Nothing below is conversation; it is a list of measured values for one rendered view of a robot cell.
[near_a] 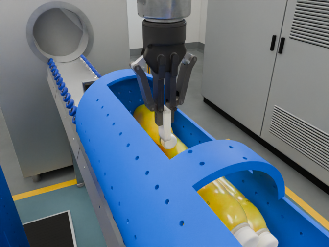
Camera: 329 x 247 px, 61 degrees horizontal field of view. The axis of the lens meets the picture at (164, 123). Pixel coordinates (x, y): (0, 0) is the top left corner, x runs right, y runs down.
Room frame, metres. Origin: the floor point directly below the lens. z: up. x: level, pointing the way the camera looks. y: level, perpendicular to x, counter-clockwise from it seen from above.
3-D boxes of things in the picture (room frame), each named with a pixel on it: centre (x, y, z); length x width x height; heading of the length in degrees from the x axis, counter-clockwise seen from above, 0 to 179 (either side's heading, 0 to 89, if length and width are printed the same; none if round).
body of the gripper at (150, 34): (0.49, 0.00, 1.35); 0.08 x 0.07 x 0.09; 116
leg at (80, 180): (1.64, 0.65, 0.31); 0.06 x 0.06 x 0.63; 26
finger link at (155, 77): (0.49, 0.01, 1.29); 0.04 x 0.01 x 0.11; 26
